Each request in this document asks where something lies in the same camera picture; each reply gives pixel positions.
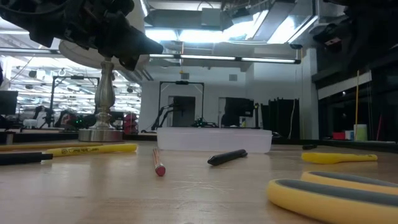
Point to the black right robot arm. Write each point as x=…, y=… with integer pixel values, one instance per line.
x=379, y=25

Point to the red chair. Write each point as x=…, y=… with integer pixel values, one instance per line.
x=130, y=124

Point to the orange pencil with red eraser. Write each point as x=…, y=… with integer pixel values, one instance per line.
x=159, y=168

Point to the yellow highlighter with black print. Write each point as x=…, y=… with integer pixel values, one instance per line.
x=93, y=150

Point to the plain yellow highlighter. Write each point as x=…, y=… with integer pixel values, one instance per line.
x=329, y=158

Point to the dome security camera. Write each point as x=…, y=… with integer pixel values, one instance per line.
x=296, y=46

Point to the black background robot arm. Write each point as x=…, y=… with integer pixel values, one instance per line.
x=206, y=124
x=161, y=116

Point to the clear plastic supply box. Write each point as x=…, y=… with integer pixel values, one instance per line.
x=214, y=140

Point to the black curtain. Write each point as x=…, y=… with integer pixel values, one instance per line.
x=280, y=119

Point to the white shade metal table lamp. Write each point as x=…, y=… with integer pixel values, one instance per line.
x=105, y=93

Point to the black aluminium table frame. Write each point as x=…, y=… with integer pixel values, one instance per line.
x=357, y=145

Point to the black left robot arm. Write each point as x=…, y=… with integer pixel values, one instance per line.
x=31, y=15

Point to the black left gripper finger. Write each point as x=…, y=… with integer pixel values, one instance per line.
x=126, y=59
x=140, y=42

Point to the black computer monitor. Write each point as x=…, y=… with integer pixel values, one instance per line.
x=8, y=102

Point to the black pen with white print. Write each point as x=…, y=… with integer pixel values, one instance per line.
x=21, y=158

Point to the black gantry frame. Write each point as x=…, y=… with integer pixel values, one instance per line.
x=182, y=82
x=76, y=77

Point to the thin red pole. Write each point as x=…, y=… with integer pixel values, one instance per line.
x=379, y=129

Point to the small red box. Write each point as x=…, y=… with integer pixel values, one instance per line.
x=339, y=136

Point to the long ceiling light bar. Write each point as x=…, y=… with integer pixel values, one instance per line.
x=208, y=57

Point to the black wall screen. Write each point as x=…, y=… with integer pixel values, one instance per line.
x=239, y=107

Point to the blue white box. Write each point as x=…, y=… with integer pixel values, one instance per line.
x=349, y=135

